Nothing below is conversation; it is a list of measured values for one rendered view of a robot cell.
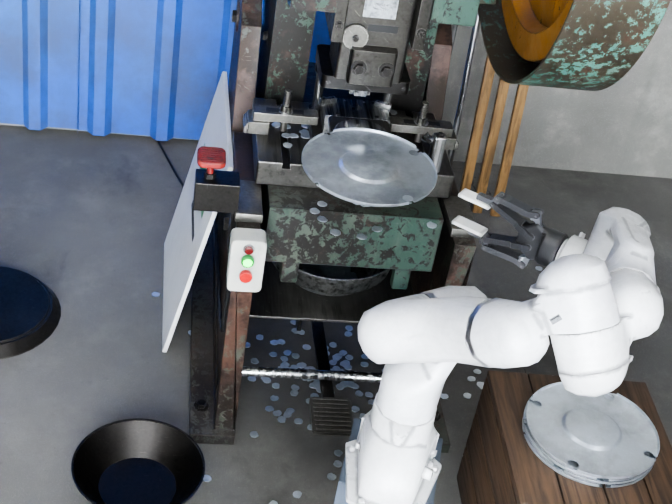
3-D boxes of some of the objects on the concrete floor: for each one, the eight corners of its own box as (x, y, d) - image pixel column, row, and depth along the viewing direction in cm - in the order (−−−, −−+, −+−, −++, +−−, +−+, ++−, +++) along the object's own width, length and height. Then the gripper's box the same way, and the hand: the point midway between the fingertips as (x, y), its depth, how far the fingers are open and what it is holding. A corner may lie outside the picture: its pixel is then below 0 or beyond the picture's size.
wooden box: (648, 621, 248) (700, 514, 229) (481, 612, 244) (519, 502, 224) (604, 485, 281) (646, 382, 261) (456, 476, 276) (487, 369, 256)
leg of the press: (235, 445, 274) (278, 121, 223) (188, 443, 272) (220, 116, 221) (230, 232, 349) (261, -48, 298) (192, 229, 347) (217, -52, 296)
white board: (162, 352, 298) (228, 165, 267) (164, 243, 338) (222, 70, 307) (166, 353, 298) (233, 166, 267) (168, 244, 339) (226, 71, 307)
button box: (239, 451, 271) (267, 242, 236) (134, 447, 267) (146, 234, 232) (230, 147, 389) (248, -23, 354) (157, 142, 385) (167, -31, 350)
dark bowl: (202, 538, 249) (205, 517, 245) (64, 535, 245) (64, 513, 241) (203, 441, 274) (205, 420, 270) (77, 437, 269) (77, 415, 265)
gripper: (556, 282, 229) (457, 235, 238) (581, 205, 218) (476, 159, 227) (541, 299, 224) (440, 250, 233) (566, 221, 213) (458, 173, 222)
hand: (471, 211), depth 229 cm, fingers open, 6 cm apart
